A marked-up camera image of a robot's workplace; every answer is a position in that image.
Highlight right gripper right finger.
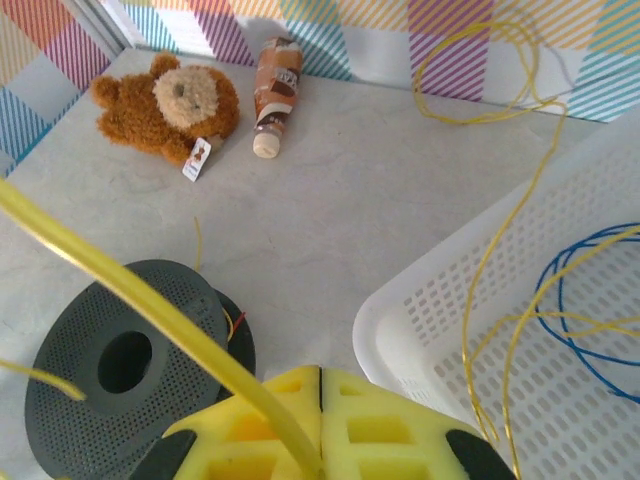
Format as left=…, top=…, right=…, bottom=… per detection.
left=321, top=368, right=517, bottom=480

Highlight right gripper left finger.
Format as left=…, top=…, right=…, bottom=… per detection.
left=127, top=365, right=324, bottom=480

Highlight white perforated plastic basket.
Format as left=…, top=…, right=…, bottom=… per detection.
left=352, top=107, right=640, bottom=480

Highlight yellow cable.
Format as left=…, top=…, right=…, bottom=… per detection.
left=0, top=19, right=640, bottom=480

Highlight black cable spool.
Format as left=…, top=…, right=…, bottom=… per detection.
left=23, top=258, right=257, bottom=480

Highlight brown teddy bear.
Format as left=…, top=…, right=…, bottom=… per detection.
left=89, top=52, right=241, bottom=181

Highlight blue cable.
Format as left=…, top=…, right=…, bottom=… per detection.
left=533, top=222, right=640, bottom=406

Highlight aluminium frame post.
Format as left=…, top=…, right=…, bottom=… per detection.
left=87, top=0, right=136, bottom=51

